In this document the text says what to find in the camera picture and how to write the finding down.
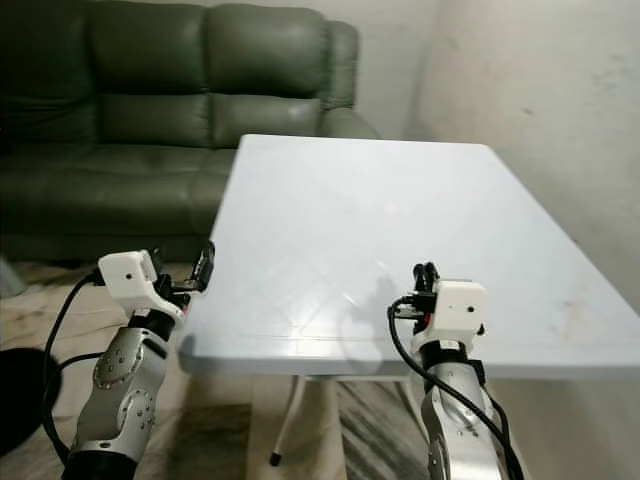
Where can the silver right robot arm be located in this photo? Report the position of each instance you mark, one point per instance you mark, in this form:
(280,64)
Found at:
(460,420)

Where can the dark green leather sofa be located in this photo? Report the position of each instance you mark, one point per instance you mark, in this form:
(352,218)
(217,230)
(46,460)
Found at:
(140,120)

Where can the grey slanted furniture leg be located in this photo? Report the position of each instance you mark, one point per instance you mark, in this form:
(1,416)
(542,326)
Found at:
(10,280)

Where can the white table leg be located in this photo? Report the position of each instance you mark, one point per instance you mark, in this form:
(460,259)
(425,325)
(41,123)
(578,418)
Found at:
(290,420)

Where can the black round floor object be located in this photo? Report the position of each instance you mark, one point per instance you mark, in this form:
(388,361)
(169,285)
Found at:
(25,400)

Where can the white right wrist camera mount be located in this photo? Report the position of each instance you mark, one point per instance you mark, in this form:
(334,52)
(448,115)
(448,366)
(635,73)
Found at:
(458,306)

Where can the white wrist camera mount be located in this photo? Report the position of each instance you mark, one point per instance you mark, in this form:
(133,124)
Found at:
(125,272)
(458,306)

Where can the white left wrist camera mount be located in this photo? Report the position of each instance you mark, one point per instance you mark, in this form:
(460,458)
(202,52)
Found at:
(125,272)

